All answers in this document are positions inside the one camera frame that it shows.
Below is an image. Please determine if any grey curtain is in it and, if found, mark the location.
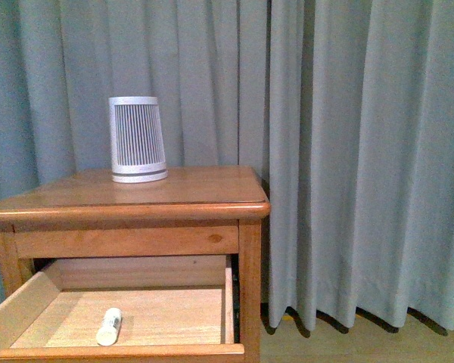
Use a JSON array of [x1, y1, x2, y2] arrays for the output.
[[0, 1, 454, 330]]

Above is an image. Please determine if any wooden nightstand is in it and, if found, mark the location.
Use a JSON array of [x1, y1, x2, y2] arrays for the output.
[[0, 166, 270, 362]]

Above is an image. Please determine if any wooden top drawer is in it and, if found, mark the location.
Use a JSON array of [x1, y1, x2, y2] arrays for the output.
[[0, 256, 245, 362]]

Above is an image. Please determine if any white air purifier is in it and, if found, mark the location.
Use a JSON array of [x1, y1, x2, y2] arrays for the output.
[[108, 97, 168, 184]]

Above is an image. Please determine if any white medicine bottle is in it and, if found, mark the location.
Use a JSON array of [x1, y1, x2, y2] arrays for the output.
[[96, 308, 123, 346]]

